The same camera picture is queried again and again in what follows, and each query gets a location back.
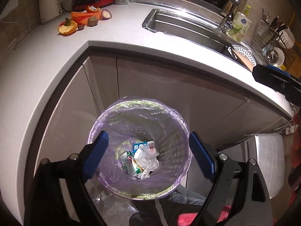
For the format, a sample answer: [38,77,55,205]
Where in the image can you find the white paper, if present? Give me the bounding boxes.
[133,145,160,180]

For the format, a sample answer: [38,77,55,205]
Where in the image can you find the crushed drink can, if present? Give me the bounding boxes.
[119,151,136,176]

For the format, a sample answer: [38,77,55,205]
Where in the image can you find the blue white carton box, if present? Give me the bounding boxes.
[132,141,155,154]

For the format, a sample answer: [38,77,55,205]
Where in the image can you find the purple-lined trash bin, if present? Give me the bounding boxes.
[88,98,192,200]

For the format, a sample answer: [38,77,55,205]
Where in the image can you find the wooden cutting board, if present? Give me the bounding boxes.
[231,48,254,72]

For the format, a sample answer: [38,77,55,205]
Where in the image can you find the white perforated plate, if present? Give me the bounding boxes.
[232,44,257,66]

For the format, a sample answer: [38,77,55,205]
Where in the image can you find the green dish soap bottle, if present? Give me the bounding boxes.
[228,5,252,42]

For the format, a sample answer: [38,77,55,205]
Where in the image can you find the stainless steel sink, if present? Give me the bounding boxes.
[142,9,237,54]

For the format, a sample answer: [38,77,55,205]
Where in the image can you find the chrome faucet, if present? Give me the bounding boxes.
[219,0,240,34]

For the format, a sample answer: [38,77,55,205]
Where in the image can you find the small brown nut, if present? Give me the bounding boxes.
[78,24,85,30]

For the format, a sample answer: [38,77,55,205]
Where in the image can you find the brown kiwi fruit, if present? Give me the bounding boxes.
[87,16,99,27]

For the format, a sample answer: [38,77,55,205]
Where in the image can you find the halved purple onion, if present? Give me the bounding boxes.
[101,9,112,20]

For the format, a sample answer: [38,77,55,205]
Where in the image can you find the white electric kettle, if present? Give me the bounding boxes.
[39,0,62,24]

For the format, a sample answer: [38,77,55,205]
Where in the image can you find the wire dish rack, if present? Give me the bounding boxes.
[251,9,295,64]

